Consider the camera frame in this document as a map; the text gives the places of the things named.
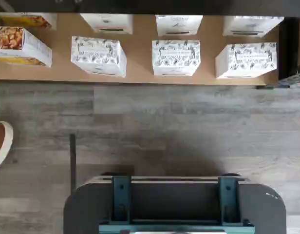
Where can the white floral print box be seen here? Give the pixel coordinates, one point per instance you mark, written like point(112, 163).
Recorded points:
point(96, 52)
point(175, 54)
point(247, 58)

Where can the plain white box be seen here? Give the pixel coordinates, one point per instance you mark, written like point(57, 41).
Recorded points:
point(108, 22)
point(252, 25)
point(179, 24)

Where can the yellow pasta box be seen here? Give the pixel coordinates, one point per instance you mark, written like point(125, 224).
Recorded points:
point(11, 39)
point(30, 19)

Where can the thin black floor pole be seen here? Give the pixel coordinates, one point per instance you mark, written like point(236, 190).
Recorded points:
point(72, 165)

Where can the grey robot cart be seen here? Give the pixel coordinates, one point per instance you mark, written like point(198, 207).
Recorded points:
point(86, 207)

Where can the brown shoe white sole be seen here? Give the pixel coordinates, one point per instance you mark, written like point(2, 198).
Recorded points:
point(7, 139)

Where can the teal metal frame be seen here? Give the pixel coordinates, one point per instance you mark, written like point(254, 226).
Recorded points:
point(120, 195)

